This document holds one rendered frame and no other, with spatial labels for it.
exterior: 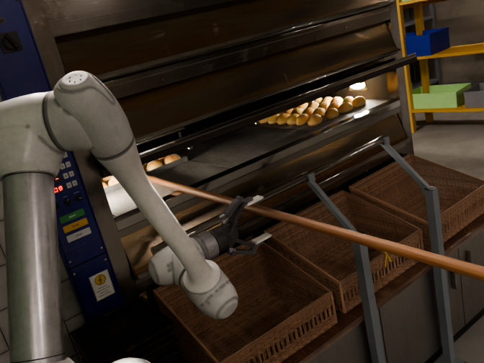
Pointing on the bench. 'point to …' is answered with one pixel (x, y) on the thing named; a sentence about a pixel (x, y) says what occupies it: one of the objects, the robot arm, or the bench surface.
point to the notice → (101, 285)
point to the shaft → (341, 233)
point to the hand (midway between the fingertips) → (262, 217)
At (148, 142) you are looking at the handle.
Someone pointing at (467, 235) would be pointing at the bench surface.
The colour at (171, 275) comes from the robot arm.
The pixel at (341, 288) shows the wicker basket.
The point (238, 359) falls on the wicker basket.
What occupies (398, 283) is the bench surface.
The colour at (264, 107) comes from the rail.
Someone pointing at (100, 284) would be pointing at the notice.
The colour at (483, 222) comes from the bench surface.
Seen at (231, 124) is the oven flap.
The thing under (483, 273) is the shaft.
